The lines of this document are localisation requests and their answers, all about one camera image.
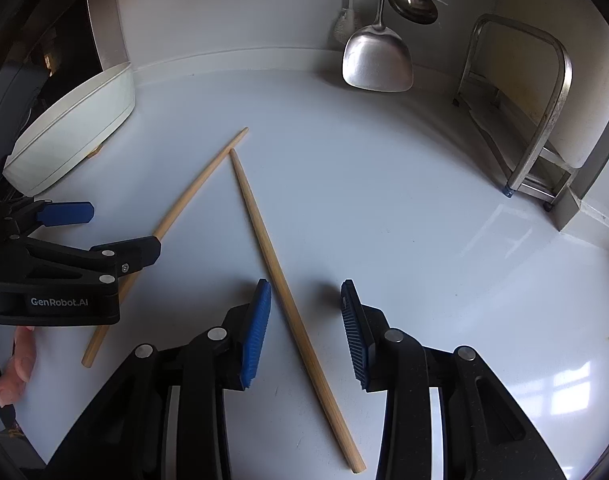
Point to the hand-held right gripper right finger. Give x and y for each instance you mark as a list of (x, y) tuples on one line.
[(357, 350)]

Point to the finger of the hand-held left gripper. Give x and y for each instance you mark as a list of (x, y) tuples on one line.
[(129, 255), (67, 212)]

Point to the metal rack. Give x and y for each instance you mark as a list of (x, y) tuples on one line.
[(554, 110)]

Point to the single wooden chopstick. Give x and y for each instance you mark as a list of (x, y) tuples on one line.
[(194, 185), (284, 290)]

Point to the person's left hand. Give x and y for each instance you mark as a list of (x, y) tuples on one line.
[(19, 365)]

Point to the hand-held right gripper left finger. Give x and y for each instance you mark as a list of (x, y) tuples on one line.
[(257, 340)]

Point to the white round basin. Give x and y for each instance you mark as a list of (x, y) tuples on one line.
[(69, 125)]

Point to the metal spatula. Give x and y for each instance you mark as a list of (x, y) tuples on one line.
[(379, 65)]

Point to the white cutting board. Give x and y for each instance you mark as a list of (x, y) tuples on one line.
[(599, 110)]

